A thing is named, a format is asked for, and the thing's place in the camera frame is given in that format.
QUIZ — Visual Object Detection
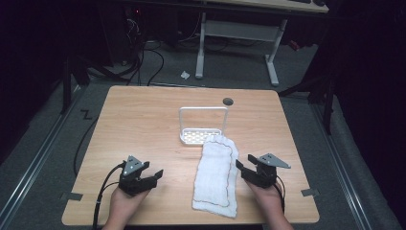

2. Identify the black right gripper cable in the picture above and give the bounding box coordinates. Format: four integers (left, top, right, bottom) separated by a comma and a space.
275, 174, 286, 215

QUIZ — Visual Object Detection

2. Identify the white towel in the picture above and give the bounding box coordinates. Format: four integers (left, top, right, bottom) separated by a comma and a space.
192, 133, 240, 219

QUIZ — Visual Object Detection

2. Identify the white towel rack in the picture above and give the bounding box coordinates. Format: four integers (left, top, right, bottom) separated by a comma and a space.
178, 105, 230, 147

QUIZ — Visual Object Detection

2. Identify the black metal stand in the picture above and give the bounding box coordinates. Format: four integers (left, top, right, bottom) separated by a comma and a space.
59, 52, 92, 115
279, 71, 337, 136

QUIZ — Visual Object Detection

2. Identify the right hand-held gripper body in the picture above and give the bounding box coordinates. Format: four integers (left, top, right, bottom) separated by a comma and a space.
240, 152, 292, 190

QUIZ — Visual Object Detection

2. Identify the person's right hand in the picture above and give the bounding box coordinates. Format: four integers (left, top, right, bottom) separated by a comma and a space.
245, 180, 286, 221

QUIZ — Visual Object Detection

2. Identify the white-legged desk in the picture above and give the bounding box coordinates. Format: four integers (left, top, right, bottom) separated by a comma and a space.
193, 0, 330, 87

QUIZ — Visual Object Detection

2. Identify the bundle of black cables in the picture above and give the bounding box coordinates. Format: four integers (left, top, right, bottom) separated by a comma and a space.
118, 39, 166, 87

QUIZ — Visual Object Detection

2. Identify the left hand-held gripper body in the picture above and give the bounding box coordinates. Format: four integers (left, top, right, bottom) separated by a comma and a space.
118, 155, 158, 196

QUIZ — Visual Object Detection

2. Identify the metal floor rail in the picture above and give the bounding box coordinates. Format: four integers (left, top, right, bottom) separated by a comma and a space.
309, 101, 373, 230
0, 85, 81, 226

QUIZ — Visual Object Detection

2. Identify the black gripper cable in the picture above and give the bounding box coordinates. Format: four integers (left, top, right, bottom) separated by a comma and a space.
275, 174, 286, 215
91, 162, 127, 230

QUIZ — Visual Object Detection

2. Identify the person's left hand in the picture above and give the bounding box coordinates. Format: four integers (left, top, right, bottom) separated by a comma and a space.
108, 187, 150, 222

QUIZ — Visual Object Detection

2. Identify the black floor cable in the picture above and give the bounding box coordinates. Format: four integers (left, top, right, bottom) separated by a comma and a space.
73, 117, 99, 177

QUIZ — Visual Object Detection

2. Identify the grey tape piece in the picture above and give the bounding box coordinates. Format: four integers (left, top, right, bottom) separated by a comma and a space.
300, 188, 321, 197
59, 191, 84, 202

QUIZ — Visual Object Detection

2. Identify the black computer tower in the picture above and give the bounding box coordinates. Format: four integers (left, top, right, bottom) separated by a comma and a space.
104, 5, 146, 66

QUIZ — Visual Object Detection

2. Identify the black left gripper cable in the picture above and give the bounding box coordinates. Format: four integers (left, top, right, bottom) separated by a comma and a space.
91, 162, 127, 230

